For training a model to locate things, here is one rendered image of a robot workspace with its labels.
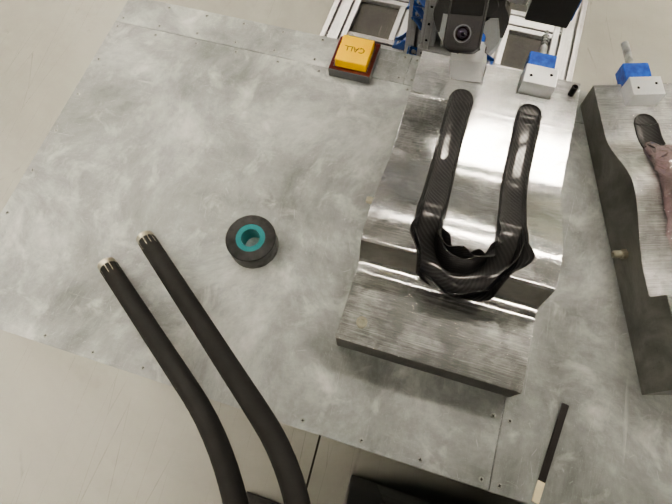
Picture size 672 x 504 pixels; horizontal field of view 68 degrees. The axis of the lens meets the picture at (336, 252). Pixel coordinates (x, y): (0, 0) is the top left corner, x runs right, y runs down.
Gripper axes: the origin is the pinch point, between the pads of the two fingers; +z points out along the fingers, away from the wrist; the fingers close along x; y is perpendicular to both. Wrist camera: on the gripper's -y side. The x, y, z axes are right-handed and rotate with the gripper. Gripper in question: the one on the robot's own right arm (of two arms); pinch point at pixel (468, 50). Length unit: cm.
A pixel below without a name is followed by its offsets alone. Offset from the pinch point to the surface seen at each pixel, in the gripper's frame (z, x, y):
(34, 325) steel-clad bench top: -2, 55, -59
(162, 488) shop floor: 73, 62, -100
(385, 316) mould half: 1.6, 2.1, -42.9
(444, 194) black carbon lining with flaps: 0.2, -1.8, -23.8
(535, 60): 5.5, -10.0, 3.6
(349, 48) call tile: 7.9, 22.2, 3.6
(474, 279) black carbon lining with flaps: 3.0, -8.5, -34.4
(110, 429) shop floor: 71, 84, -90
